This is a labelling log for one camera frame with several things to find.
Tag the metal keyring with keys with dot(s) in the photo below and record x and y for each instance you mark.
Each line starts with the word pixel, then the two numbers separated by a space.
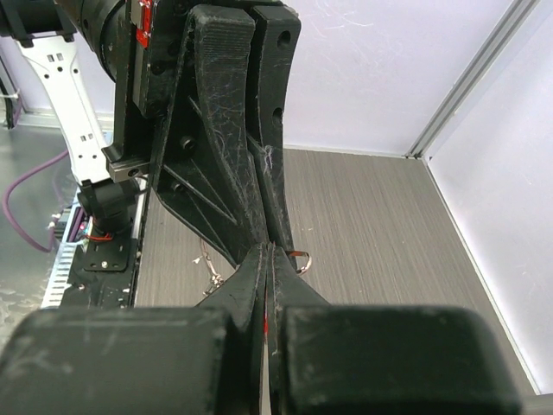
pixel 219 270

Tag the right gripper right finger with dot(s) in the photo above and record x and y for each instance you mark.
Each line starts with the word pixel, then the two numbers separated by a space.
pixel 377 359

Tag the slotted cable duct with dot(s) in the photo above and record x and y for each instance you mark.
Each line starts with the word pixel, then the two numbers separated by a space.
pixel 59 275

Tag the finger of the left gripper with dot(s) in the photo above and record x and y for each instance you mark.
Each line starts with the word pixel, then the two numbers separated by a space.
pixel 277 29

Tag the aluminium corner profile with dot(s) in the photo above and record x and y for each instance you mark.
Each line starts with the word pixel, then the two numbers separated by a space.
pixel 502 33

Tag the black mounting plate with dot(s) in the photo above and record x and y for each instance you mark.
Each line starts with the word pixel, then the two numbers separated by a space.
pixel 104 267

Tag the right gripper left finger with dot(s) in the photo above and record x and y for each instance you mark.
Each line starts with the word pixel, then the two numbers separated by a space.
pixel 205 359

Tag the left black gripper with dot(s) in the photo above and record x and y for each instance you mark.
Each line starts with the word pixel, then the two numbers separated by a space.
pixel 204 174

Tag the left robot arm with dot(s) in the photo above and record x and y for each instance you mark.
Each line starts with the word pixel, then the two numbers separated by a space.
pixel 62 42

